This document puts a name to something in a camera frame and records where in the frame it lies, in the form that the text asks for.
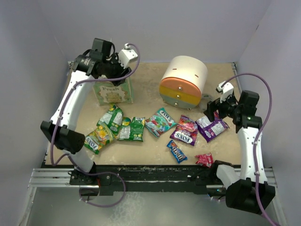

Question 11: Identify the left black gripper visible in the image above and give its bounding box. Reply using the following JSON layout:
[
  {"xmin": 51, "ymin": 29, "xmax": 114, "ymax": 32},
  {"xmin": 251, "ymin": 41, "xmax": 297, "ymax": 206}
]
[{"xmin": 103, "ymin": 53, "xmax": 132, "ymax": 87}]

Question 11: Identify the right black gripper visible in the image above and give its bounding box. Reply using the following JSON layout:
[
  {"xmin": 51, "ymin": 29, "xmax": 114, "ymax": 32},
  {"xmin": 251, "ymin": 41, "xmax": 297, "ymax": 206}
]
[{"xmin": 204, "ymin": 92, "xmax": 242, "ymax": 122}]

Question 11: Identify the green cake paper bag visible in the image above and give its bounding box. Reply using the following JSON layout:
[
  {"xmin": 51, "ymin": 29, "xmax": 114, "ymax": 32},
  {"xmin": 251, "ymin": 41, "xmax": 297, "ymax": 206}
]
[{"xmin": 93, "ymin": 78, "xmax": 134, "ymax": 105}]

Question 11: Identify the purple back-side candy packet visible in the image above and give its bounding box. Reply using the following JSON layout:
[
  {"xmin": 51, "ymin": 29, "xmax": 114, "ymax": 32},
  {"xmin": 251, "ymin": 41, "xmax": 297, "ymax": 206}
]
[{"xmin": 195, "ymin": 116, "xmax": 229, "ymax": 142}]

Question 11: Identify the red candy packet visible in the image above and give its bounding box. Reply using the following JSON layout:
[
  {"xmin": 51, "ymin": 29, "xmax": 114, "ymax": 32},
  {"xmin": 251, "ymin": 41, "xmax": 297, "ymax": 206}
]
[{"xmin": 195, "ymin": 153, "xmax": 214, "ymax": 168}]

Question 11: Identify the blue M&M's packet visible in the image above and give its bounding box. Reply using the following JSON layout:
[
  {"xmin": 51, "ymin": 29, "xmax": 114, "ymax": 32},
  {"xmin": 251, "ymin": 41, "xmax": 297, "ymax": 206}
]
[{"xmin": 166, "ymin": 140, "xmax": 188, "ymax": 164}]

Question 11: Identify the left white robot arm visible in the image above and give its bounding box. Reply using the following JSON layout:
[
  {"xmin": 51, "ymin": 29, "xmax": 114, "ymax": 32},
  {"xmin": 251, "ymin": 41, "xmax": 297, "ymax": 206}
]
[{"xmin": 40, "ymin": 38, "xmax": 141, "ymax": 185}]

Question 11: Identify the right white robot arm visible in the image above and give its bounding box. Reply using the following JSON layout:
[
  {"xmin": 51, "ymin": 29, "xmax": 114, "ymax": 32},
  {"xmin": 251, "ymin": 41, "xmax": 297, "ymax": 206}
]
[{"xmin": 188, "ymin": 80, "xmax": 276, "ymax": 215}]

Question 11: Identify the cream round drawer cabinet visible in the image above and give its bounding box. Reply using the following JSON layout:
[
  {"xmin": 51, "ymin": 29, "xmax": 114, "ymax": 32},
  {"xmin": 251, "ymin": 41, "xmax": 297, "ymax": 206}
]
[{"xmin": 159, "ymin": 56, "xmax": 208, "ymax": 109}]

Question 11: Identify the purple Fox's berries packet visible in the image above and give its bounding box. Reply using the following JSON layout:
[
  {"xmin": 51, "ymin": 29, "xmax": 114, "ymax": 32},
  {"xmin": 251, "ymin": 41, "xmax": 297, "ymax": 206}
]
[{"xmin": 170, "ymin": 115, "xmax": 198, "ymax": 146}]

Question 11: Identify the green Fox's back-side packet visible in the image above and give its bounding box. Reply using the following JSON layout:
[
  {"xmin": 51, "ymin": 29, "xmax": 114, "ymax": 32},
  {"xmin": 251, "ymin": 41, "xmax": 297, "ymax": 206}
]
[{"xmin": 96, "ymin": 104, "xmax": 123, "ymax": 136}]

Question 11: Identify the teal mint blossom Fox's packet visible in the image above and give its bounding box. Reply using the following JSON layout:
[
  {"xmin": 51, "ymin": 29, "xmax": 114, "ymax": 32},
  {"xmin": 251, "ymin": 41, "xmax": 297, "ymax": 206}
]
[{"xmin": 145, "ymin": 107, "xmax": 177, "ymax": 137}]

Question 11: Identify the green spring tea Fox's packet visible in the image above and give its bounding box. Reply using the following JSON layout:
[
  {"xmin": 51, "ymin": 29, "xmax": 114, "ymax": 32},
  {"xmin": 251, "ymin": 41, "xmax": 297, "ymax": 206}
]
[{"xmin": 84, "ymin": 123, "xmax": 115, "ymax": 154}]

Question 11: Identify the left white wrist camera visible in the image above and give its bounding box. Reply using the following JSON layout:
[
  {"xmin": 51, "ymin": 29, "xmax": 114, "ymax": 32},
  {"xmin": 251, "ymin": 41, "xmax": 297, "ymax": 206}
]
[{"xmin": 118, "ymin": 43, "xmax": 138, "ymax": 68}]

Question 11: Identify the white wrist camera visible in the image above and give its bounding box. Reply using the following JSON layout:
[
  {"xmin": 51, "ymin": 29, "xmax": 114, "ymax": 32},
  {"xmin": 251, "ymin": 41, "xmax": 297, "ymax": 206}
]
[
  {"xmin": 118, "ymin": 43, "xmax": 138, "ymax": 68},
  {"xmin": 216, "ymin": 81, "xmax": 234, "ymax": 103}
]

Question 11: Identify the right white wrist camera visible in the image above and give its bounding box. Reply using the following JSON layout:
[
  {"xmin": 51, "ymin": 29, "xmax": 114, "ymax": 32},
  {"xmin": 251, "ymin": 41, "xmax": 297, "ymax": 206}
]
[{"xmin": 216, "ymin": 81, "xmax": 234, "ymax": 103}]

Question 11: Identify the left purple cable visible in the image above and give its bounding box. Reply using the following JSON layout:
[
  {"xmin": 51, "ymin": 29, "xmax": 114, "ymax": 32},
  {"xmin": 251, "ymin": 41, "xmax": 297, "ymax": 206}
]
[{"xmin": 49, "ymin": 43, "xmax": 141, "ymax": 208}]

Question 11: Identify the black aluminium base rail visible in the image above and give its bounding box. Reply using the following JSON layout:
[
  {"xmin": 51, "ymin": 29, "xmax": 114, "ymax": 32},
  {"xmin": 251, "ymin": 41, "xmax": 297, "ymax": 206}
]
[{"xmin": 29, "ymin": 161, "xmax": 226, "ymax": 196}]

